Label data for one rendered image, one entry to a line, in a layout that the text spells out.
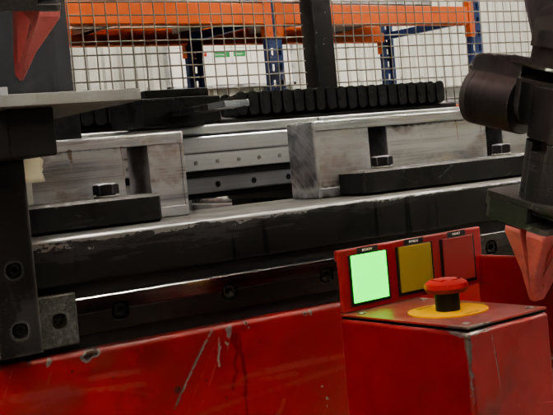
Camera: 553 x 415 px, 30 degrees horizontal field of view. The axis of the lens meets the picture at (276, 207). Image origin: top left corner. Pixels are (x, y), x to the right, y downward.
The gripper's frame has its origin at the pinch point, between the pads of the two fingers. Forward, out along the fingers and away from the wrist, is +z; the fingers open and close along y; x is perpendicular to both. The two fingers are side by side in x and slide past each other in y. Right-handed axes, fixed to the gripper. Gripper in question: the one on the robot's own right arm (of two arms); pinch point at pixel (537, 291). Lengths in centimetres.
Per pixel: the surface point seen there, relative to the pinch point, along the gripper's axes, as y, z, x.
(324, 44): 109, -8, -65
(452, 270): 10.1, 0.9, 0.8
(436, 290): 1.6, -1.7, 12.4
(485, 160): 28.5, -4.2, -24.3
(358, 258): 10.8, -2.0, 13.4
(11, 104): 19, -17, 44
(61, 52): 94, -10, 3
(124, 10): 202, -6, -70
